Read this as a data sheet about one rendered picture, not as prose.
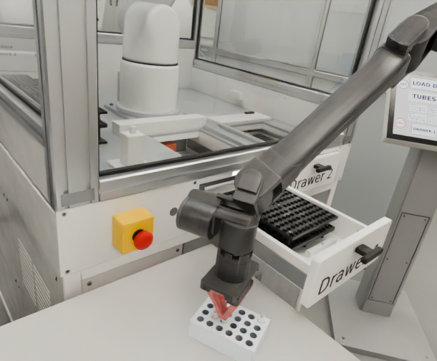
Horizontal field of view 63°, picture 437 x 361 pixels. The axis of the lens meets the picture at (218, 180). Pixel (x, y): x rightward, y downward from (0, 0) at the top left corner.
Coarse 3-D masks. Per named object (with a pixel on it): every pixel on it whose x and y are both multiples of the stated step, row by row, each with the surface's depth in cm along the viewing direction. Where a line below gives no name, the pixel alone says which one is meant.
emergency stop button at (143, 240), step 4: (140, 232) 69; (144, 232) 69; (148, 232) 69; (136, 236) 68; (140, 236) 68; (144, 236) 68; (148, 236) 69; (152, 236) 70; (136, 240) 68; (140, 240) 68; (144, 240) 68; (148, 240) 69; (152, 240) 70; (136, 244) 68; (140, 244) 68; (144, 244) 69; (148, 244) 70; (140, 248) 69; (144, 248) 69
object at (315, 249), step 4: (332, 236) 85; (328, 240) 83; (332, 240) 84; (336, 240) 84; (320, 244) 81; (324, 244) 81; (328, 244) 82; (312, 248) 80; (316, 248) 80; (320, 248) 80; (324, 248) 81; (308, 252) 78; (312, 252) 78; (316, 252) 79
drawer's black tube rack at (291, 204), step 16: (288, 192) 93; (272, 208) 83; (288, 208) 84; (304, 208) 85; (320, 208) 87; (272, 224) 76; (288, 224) 78; (304, 224) 78; (288, 240) 75; (304, 240) 78
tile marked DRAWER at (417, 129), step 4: (412, 124) 135; (416, 124) 135; (420, 124) 135; (412, 128) 134; (416, 128) 134; (420, 128) 134; (424, 128) 134; (428, 128) 134; (432, 128) 134; (436, 128) 134; (412, 132) 134; (416, 132) 134; (420, 132) 134; (424, 132) 134; (428, 132) 134; (432, 132) 134; (436, 132) 133; (428, 136) 133; (432, 136) 133; (436, 136) 133
